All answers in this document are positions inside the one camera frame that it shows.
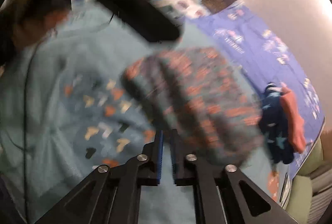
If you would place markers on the green cushion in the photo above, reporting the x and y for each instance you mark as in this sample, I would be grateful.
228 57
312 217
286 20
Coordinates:
302 190

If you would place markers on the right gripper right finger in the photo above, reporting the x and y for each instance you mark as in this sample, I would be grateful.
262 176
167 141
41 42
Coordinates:
222 194

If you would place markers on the blue tree-print blanket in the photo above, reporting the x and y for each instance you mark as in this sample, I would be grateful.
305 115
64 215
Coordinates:
248 42

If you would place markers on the floral teal orange garment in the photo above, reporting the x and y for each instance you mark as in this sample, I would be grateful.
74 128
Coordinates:
196 92

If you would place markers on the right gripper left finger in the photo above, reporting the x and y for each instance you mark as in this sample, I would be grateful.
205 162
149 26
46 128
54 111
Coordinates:
111 195

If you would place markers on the teal patterned bedspread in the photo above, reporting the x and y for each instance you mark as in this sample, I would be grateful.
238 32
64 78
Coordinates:
65 111

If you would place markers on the folded red garment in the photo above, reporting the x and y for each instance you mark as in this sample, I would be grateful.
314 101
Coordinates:
289 105

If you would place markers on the navy star-pattern garment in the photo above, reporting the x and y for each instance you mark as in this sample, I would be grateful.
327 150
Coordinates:
274 126

